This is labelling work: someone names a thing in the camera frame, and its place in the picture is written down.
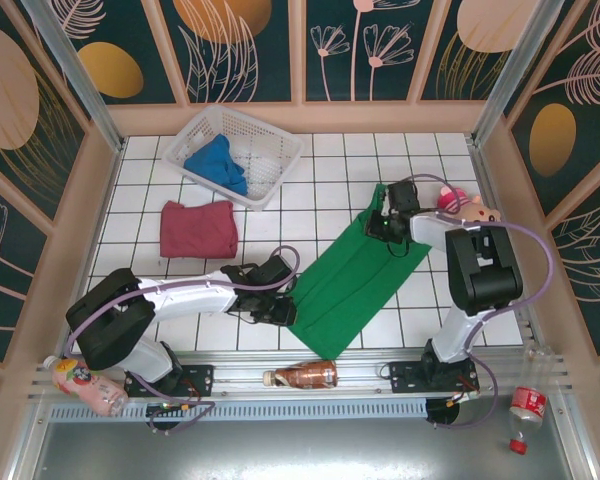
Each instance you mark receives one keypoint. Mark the brown drink bottle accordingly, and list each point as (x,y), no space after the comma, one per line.
(305,375)

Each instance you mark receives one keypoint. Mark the blue tank top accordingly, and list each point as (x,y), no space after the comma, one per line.
(215,162)

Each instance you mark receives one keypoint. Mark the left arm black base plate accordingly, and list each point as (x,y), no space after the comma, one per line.
(200,377)

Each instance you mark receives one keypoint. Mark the pink plush toy doll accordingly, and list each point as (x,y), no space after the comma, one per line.
(480,210)

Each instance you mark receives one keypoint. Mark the white plastic perforated basket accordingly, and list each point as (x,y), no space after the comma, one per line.
(265,145)

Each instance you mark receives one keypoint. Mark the green tank top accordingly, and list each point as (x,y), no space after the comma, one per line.
(350,290)

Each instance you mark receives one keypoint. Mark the red ribbed tank top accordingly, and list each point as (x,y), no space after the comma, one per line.
(200,230)

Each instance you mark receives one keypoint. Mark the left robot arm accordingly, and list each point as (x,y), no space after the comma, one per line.
(190,295)

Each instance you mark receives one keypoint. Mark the clear bottle with red label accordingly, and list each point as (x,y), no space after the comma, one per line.
(527,402)

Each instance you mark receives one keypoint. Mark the aluminium frame post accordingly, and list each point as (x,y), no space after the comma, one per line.
(509,75)
(78,75)

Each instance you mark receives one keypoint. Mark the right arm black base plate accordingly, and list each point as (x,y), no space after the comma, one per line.
(405,377)

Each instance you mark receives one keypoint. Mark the grey metal shelf plate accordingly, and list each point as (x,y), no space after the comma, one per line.
(300,450)

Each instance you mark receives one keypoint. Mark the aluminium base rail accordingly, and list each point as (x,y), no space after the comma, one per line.
(240,380)

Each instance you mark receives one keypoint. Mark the pink drink bottle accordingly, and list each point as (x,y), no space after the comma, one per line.
(85,385)

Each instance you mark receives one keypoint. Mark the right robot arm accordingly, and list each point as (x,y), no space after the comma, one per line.
(485,270)

